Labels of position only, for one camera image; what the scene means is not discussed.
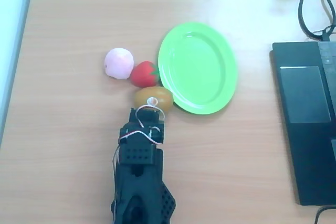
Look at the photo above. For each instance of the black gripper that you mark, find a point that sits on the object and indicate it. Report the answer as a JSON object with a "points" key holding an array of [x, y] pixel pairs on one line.
{"points": [[147, 116]]}

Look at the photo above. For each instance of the red toy strawberry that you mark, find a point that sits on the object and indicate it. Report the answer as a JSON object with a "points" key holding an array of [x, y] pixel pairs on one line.
{"points": [[143, 75]]}

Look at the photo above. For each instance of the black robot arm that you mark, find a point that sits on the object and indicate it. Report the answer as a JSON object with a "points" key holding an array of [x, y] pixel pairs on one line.
{"points": [[139, 182]]}

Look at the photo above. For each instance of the green oval plate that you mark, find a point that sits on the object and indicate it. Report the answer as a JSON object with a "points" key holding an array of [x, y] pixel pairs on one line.
{"points": [[197, 69]]}

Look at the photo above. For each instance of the brown toy kiwi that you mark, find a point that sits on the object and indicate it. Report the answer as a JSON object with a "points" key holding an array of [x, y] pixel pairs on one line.
{"points": [[162, 98]]}

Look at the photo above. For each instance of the pink toy peach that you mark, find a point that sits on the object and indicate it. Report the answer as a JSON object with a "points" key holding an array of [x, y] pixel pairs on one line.
{"points": [[119, 64]]}

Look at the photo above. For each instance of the black laptop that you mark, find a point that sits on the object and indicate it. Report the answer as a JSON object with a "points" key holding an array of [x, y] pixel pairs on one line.
{"points": [[304, 119]]}

